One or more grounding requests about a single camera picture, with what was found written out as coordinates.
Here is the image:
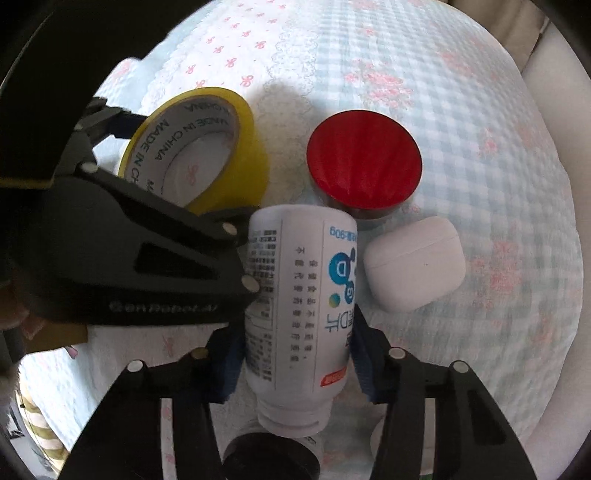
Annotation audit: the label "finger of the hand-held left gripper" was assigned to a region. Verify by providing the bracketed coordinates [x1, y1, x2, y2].
[55, 96, 149, 178]
[23, 173, 262, 326]

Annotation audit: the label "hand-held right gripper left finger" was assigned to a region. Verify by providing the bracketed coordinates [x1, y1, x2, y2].
[58, 323, 247, 480]

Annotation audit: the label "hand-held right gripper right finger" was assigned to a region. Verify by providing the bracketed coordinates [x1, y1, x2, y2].
[348, 314, 539, 480]

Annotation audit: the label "white printed plastic bottle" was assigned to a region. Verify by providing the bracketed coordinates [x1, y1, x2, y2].
[242, 205, 361, 437]

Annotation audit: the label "yellow adhesive tape roll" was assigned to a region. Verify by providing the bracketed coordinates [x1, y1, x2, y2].
[117, 87, 271, 216]

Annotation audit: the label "person's left hand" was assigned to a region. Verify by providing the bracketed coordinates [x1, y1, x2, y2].
[0, 274, 33, 334]

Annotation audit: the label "black round lid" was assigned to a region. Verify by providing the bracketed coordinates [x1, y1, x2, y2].
[222, 434, 320, 480]

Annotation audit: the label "white earbud case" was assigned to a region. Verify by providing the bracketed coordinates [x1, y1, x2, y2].
[362, 217, 466, 311]

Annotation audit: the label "striped yellow white pants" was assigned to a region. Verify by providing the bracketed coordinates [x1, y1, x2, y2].
[16, 390, 70, 472]

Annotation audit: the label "red round lid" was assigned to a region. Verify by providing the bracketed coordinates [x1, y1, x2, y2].
[306, 111, 422, 230]

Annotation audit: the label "floral checked quilted blanket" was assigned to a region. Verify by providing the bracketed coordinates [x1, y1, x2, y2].
[18, 0, 583, 480]

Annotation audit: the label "white pillow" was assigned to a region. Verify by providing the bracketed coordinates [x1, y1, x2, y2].
[521, 18, 591, 195]

